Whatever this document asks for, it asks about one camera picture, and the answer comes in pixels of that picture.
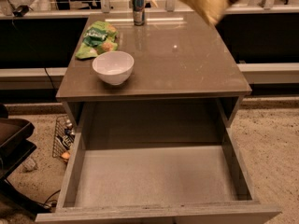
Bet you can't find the grey cabinet with glossy top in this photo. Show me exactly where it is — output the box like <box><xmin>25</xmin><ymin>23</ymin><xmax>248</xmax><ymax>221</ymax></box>
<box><xmin>57</xmin><ymin>12</ymin><xmax>251</xmax><ymax>147</ymax></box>

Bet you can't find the dark chair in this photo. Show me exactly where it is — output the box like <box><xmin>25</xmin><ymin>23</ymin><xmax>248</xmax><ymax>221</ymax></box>
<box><xmin>0</xmin><ymin>104</ymin><xmax>50</xmax><ymax>217</ymax></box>

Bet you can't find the green chip bag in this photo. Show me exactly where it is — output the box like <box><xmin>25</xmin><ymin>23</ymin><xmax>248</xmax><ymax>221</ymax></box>
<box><xmin>75</xmin><ymin>21</ymin><xmax>118</xmax><ymax>60</ymax></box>

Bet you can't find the black device on ledge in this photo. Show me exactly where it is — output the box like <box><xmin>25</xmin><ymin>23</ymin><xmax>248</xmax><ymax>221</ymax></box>
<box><xmin>13</xmin><ymin>5</ymin><xmax>29</xmax><ymax>17</ymax></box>

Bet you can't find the black floor cable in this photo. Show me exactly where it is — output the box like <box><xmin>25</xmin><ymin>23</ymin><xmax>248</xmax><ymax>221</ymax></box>
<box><xmin>41</xmin><ymin>189</ymin><xmax>63</xmax><ymax>210</ymax></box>

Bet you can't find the tall drink can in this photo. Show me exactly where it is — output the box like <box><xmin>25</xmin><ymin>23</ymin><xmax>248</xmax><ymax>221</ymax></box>
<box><xmin>132</xmin><ymin>0</ymin><xmax>145</xmax><ymax>26</ymax></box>

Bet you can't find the white bowl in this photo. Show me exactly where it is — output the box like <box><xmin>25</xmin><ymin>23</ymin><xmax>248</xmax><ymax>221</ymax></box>
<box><xmin>93</xmin><ymin>51</ymin><xmax>135</xmax><ymax>85</ymax></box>

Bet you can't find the open grey top drawer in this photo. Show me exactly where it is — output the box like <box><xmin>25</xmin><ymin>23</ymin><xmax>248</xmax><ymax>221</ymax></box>
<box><xmin>35</xmin><ymin>103</ymin><xmax>283</xmax><ymax>224</ymax></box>

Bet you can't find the wire basket with items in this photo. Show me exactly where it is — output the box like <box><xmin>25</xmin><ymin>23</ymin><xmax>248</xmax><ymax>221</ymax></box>
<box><xmin>52</xmin><ymin>115</ymin><xmax>75</xmax><ymax>163</ymax></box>

